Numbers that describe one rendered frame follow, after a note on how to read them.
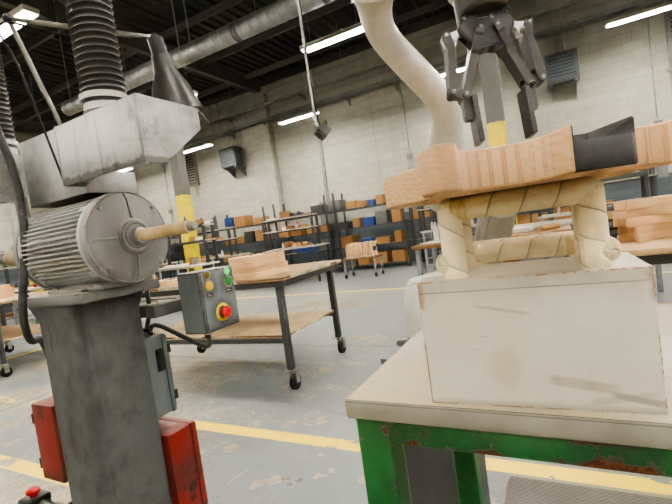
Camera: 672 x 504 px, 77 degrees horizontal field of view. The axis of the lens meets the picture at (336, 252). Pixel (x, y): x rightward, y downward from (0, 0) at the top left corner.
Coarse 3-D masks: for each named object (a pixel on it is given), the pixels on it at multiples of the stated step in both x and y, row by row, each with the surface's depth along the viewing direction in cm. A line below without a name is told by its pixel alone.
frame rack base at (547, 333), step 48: (432, 288) 58; (480, 288) 55; (528, 288) 53; (576, 288) 51; (624, 288) 49; (432, 336) 59; (480, 336) 56; (528, 336) 53; (576, 336) 51; (624, 336) 49; (432, 384) 59; (480, 384) 57; (528, 384) 54; (576, 384) 52; (624, 384) 50
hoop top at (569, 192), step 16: (496, 192) 55; (512, 192) 54; (528, 192) 53; (544, 192) 52; (560, 192) 51; (576, 192) 50; (448, 208) 57; (464, 208) 56; (480, 208) 55; (496, 208) 55; (512, 208) 54; (528, 208) 53; (544, 208) 53
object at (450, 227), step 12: (444, 216) 57; (444, 228) 58; (456, 228) 57; (444, 240) 58; (456, 240) 57; (444, 252) 58; (456, 252) 57; (456, 264) 57; (456, 276) 57; (468, 276) 58
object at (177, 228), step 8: (168, 224) 108; (176, 224) 106; (184, 224) 104; (144, 232) 111; (152, 232) 110; (160, 232) 108; (168, 232) 107; (176, 232) 106; (184, 232) 105; (144, 240) 114
